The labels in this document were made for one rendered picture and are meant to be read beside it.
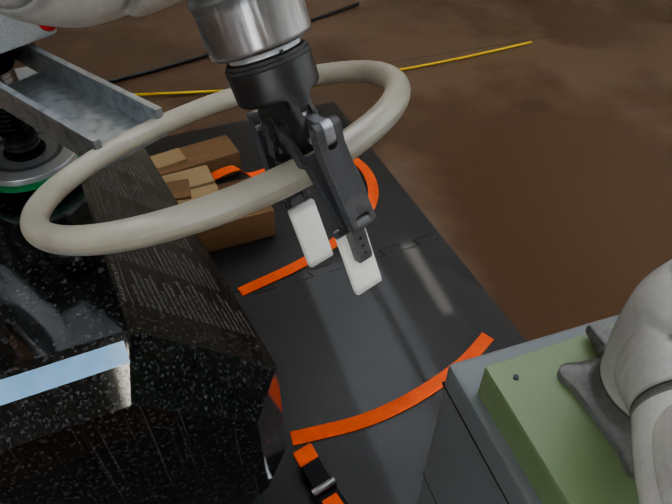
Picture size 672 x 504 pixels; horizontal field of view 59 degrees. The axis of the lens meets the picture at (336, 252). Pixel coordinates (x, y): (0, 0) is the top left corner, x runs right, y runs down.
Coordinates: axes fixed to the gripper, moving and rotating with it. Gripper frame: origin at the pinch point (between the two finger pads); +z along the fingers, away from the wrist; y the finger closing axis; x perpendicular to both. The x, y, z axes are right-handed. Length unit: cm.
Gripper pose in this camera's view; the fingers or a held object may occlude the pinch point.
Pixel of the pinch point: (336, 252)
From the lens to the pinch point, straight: 59.1
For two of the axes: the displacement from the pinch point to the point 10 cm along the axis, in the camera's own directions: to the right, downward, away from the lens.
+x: -8.0, 4.9, -3.6
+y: -5.3, -2.7, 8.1
